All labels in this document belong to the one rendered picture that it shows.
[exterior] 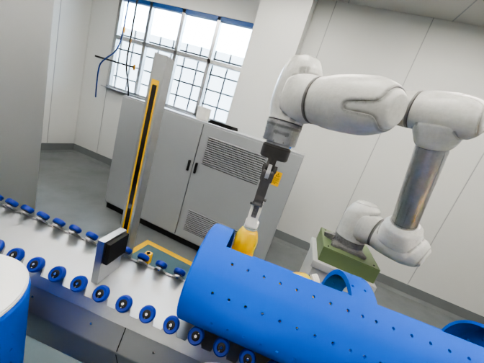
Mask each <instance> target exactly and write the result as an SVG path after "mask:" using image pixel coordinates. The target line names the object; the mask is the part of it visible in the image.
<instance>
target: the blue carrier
mask: <svg viewBox="0 0 484 363"><path fill-rule="evenodd" d="M235 231H236V230H234V229H232V228H229V227H226V226H224V225H221V224H218V223H217V224H214V226H212V227H211V229H210V230H209V232H208V233H207V235H206V236H205V238H204V240H203V242H202V244H201V246H200V248H199V250H198V252H197V254H196V256H195V258H194V260H193V262H192V265H191V267H190V269H189V272H188V274H187V277H186V279H185V282H184V285H183V287H182V290H181V294H180V296H179V301H178V305H177V309H176V315H177V317H178V318H179V319H181V320H183V321H186V322H188V323H191V324H192V325H194V326H197V327H199V328H202V329H204V330H206V331H209V332H210V333H213V334H215V335H217V336H220V337H222V338H224V339H227V340H229V341H232V342H233V343H235V344H238V345H240V346H243V347H245V348H247V349H250V350H252V351H255V352H256V353H258V354H261V355H263V356H265V357H268V358H270V359H273V360H274V361H276V362H279V363H484V325H483V324H482V323H478V322H475V321H468V320H460V321H454V322H451V323H449V324H447V325H446V326H445V327H443V329H440V328H436V327H434V326H431V325H429V324H427V323H424V322H421V321H418V320H416V319H414V318H411V317H408V316H407V315H403V314H401V313H398V312H395V311H394V310H390V309H388V308H385V307H383V306H381V305H378V304H377V301H376V298H375V294H374V292H373V291H372V288H371V287H370V285H369V284H368V283H367V282H366V281H365V280H364V279H362V278H361V277H357V276H355V275H353V274H350V273H347V272H344V271H341V270H340V269H334V270H333V271H331V272H329V273H328V274H327V275H326V277H325V278H324V280H323V281H322V282H321V283H318V282H315V281H313V280H311V279H308V278H305V277H302V276H300V275H298V274H295V273H293V271H290V270H289V269H285V268H283V267H280V266H277V265H276V264H273V263H270V262H268V261H265V260H263V259H260V258H257V257H255V256H253V257H252V256H249V255H246V254H243V253H241V252H239V251H236V250H233V249H232V248H231V245H232V242H233V238H234V235H235ZM231 264H233V266H231ZM247 270H248V271H247ZM263 277H265V278H263ZM279 283H281V285H280V284H279ZM345 287H347V290H348V292H344V291H343V289H344V288H345ZM296 290H297V292H296ZM212 292H214V293H213V294H212ZM313 297H314V298H313ZM228 298H229V299H230V300H228ZM329 303H330V304H329ZM244 305H246V306H247V307H244ZM347 311H348V312H347ZM261 313H264V314H261ZM296 327H298V328H296ZM314 334H315V336H314ZM332 342H333V343H332Z"/></svg>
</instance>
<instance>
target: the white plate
mask: <svg viewBox="0 0 484 363"><path fill-rule="evenodd" d="M28 283H29V272H28V270H27V268H26V266H25V265H24V264H23V263H22V262H20V261H18V260H16V259H14V258H12V257H10V256H5V255H3V254H0V317H2V315H3V314H5V313H6V312H8V311H9V310H10V309H11V308H12V307H13V306H14V305H15V304H16V303H17V302H18V301H19V300H20V298H21V297H22V296H23V294H24V293H25V291H26V289H27V286H28Z"/></svg>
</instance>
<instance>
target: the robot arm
mask: <svg viewBox="0 0 484 363"><path fill-rule="evenodd" d="M304 124H313V125H317V126H319V127H321V128H325V129H328V130H332V131H336V132H340V133H346V134H351V135H377V134H380V133H385V132H387V131H389V130H391V129H393V128H394V127H395V126H396V125H398V126H401V127H406V128H409V129H412V133H413V142H414V143H415V147H414V149H413V153H412V156H411V160H410V163H409V165H408V169H407V172H406V174H405V178H404V180H403V184H402V187H401V189H400V193H399V196H398V200H397V202H396V205H395V209H394V211H393V215H391V216H389V217H386V218H385V219H383V218H382V217H381V216H380V214H381V212H380V209H379V208H378V207H377V205H375V204H372V203H371V202H367V201H364V200H357V201H356V202H354V203H352V204H351V205H350V206H349V207H348V208H347V210H346V211H345V213H344V215H343V216H342V218H341V220H340V223H339V226H338V228H337V230H336V232H335V233H333V232H328V231H325V232H324V234H323V235H324V236H325V237H327V238H329V239H331V245H332V246H333V247H335V248H339V249H341V250H343V251H345V252H348V253H350V254H353V255H355V256H357V257H359V258H361V259H363V260H366V258H367V257H366V256H365V255H364V252H363V250H362V249H363V248H364V245H365V244H367V245H369V246H371V247H372V248H373V249H374V250H376V251H378V252H379V253H381V254H382V255H384V256H386V257H388V258H389V259H391V260H393V261H395V262H397V263H399V264H402V265H406V266H411V267H415V266H416V267H420V266H421V265H422V263H424V262H425V260H426V259H427V258H428V257H429V255H430V254H431V247H430V244H429V242H428V241H427V240H425V239H424V230H423V228H422V227H421V225H420V224H419V223H420V221H421V218H422V215H423V213H424V210H425V209H426V206H427V204H428V201H429V199H430V196H431V193H432V192H433V190H434V187H435V186H436V183H437V181H438V178H439V176H440V173H441V172H442V169H443V167H444V164H445V162H446V159H447V157H448V155H449V152H450V150H452V149H453V148H455V147H457V146H458V145H459V144H460V142H461V141H462V140H469V139H473V138H476V137H478V136H479V135H481V134H483V133H484V99H481V98H480V97H477V96H473V95H471V94H464V93H459V92H452V91H406V90H405V89H404V88H403V87H402V86H401V85H400V84H399V83H397V82H395V81H393V80H391V79H388V78H385V77H383V76H375V75H367V74H338V75H332V76H323V70H322V66H321V62H320V61H319V60H318V59H317V58H316V57H313V56H311V55H294V56H292V57H291V58H290V59H289V60H288V61H287V63H286V64H285V66H284V68H283V69H282V72H281V74H280V75H279V78H278V80H277V83H276V85H275V87H274V91H273V95H272V99H271V103H270V111H269V118H268V120H267V123H266V127H265V129H266V130H265V132H264V136H263V138H264V139H266V141H264V143H263V146H262V148H261V152H260V154H261V155H262V156H264V157H267V158H268V161H267V163H264V164H263V166H262V172H261V176H260V178H259V179H260V182H259V186H258V189H257V191H256V195H255V198H254V200H253V202H250V204H251V209H250V211H249V214H248V217H247V220H246V224H245V226H246V227H248V228H251V229H254V230H255V228H256V224H257V222H258V219H259V216H260V214H261V210H262V207H263V204H264V202H266V199H265V196H266V192H267V190H268V187H269V184H270V183H272V180H273V178H274V175H275V174H276V172H277V168H278V167H276V166H275V164H276V162H277V161H280V162H283V163H286V162H287V160H288V158H289V156H290V152H291V150H290V149H289V148H290V147H292V148H294V147H295V146H296V144H297V140H298V138H299V135H300V132H301V131H302V127H303V125H304Z"/></svg>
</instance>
